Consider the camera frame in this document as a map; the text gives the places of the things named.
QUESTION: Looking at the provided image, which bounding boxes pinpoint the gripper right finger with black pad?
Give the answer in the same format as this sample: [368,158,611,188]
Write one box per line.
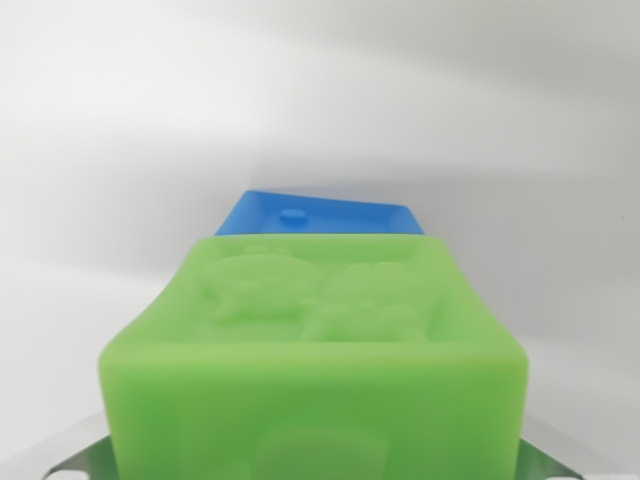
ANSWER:
[518,436,585,480]

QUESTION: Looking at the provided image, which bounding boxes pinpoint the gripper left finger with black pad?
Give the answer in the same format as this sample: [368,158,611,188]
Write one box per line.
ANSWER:
[46,433,113,480]

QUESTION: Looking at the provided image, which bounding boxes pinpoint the green embossed cube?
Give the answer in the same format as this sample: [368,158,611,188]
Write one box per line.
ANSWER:
[96,233,530,480]

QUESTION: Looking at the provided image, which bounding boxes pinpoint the blue embossed cube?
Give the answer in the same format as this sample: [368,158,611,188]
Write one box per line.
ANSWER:
[213,188,429,240]

